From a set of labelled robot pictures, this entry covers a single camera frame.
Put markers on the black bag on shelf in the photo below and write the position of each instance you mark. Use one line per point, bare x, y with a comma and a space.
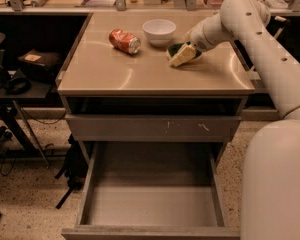
40, 66

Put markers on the black side table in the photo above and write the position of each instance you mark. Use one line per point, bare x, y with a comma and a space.
12, 124

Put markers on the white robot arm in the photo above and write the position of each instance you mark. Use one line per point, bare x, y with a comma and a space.
270, 193

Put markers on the red soda can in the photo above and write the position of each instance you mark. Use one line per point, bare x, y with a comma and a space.
125, 41

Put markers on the green yellow sponge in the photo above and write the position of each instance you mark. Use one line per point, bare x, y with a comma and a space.
173, 49

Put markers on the closed grey upper drawer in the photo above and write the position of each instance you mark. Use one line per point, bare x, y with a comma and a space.
146, 128

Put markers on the black headphones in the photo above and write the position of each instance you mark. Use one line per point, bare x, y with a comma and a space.
13, 85

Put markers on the white bowl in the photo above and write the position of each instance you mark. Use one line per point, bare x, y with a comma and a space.
159, 32

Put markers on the grey drawer cabinet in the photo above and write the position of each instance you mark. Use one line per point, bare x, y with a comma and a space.
103, 80

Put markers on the open grey middle drawer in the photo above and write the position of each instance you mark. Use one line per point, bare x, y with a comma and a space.
151, 191

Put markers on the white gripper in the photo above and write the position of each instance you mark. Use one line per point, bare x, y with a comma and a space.
200, 39

